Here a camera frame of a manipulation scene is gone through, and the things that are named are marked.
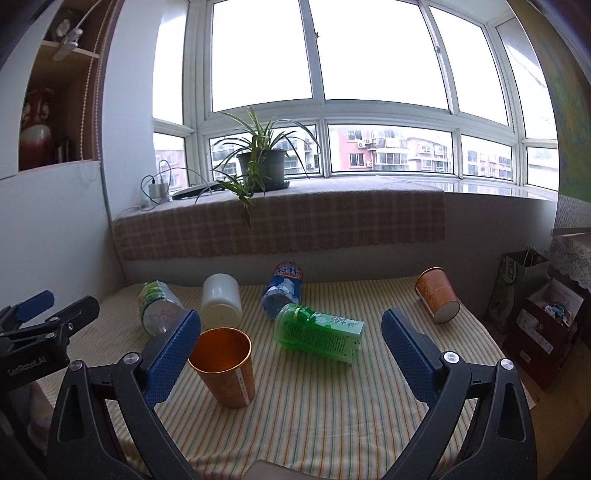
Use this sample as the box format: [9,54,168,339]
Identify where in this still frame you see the green paper shopping bag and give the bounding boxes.
[486,248,549,333]

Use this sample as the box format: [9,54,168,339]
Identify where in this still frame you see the black flat device on sill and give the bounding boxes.
[171,182,223,200]

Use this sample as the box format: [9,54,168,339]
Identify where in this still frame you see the white wooden shelf cabinet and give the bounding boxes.
[0,0,126,319]

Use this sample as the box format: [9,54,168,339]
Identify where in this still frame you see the brown cardboard box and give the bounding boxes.
[503,278,590,390]

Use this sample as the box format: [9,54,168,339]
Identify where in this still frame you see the green tea bottle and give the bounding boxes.
[274,303,365,364]

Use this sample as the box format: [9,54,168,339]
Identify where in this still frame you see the clear green-label bottle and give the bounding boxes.
[138,280,183,337]

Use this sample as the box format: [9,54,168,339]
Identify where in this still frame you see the white clip lamp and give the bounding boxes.
[51,0,102,62]

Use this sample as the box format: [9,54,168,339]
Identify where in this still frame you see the orange patterned paper cup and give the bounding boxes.
[188,327,256,409]

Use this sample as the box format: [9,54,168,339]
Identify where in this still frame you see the white charger with cable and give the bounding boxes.
[139,159,172,210]

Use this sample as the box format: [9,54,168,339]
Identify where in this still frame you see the potted spider plant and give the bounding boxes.
[212,106,322,228]

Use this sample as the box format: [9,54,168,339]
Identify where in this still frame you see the red ceramic vase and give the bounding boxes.
[19,88,53,171]

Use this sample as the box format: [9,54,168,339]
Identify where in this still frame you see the striped yellow table cloth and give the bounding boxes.
[36,275,537,480]

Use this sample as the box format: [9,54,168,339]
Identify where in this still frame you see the blue label water bottle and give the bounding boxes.
[262,262,304,320]

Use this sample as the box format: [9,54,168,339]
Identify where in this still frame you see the white lace cloth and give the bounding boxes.
[548,233,591,291]

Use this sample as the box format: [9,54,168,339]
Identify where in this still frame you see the brown plaid windowsill cover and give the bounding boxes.
[112,176,447,262]

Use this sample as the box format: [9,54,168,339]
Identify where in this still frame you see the white plastic cup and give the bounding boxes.
[199,273,242,330]

